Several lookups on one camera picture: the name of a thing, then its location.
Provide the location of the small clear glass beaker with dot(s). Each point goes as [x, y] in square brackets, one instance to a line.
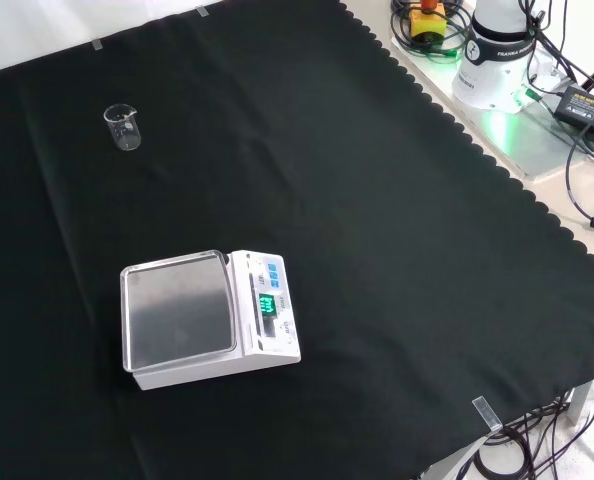
[123, 128]

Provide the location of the black bench cloth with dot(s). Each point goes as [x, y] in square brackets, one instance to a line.
[377, 250]

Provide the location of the white electronic balance steel pan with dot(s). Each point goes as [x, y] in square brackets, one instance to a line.
[202, 315]

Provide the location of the clear tape strip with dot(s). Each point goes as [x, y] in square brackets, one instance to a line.
[97, 45]
[202, 11]
[486, 413]

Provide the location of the yellow stop button box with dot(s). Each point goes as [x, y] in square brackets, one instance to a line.
[428, 22]

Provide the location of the black power adapter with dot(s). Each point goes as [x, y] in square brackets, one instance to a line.
[587, 107]

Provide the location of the grey metal base plate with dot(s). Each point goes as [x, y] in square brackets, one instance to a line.
[527, 135]

